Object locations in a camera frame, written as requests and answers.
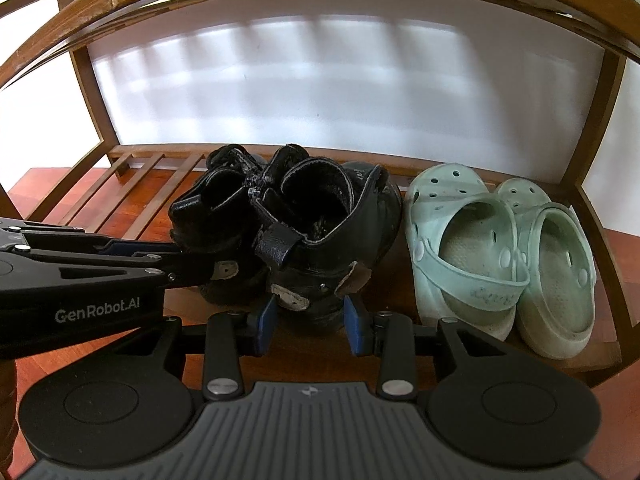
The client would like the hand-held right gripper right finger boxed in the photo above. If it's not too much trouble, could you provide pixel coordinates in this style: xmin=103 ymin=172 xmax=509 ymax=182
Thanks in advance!
xmin=342 ymin=297 xmax=502 ymax=402

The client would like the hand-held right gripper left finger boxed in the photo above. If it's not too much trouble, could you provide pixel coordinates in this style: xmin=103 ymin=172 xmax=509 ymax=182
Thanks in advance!
xmin=117 ymin=297 xmax=278 ymax=403

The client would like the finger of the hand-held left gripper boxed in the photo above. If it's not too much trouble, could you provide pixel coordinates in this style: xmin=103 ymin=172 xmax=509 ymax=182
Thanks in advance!
xmin=0 ymin=217 xmax=180 ymax=260
xmin=0 ymin=243 xmax=182 ymax=288

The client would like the black leather boot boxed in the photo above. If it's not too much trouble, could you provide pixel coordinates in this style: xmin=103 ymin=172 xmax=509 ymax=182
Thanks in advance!
xmin=167 ymin=144 xmax=273 ymax=306
xmin=250 ymin=144 xmax=403 ymax=333

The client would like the mint green clog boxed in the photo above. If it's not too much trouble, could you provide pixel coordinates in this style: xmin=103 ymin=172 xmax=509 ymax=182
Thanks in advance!
xmin=404 ymin=162 xmax=531 ymax=342
xmin=495 ymin=177 xmax=597 ymax=360

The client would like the wooden shoe rack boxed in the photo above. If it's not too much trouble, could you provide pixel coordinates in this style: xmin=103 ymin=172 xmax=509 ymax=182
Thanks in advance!
xmin=0 ymin=0 xmax=640 ymax=466

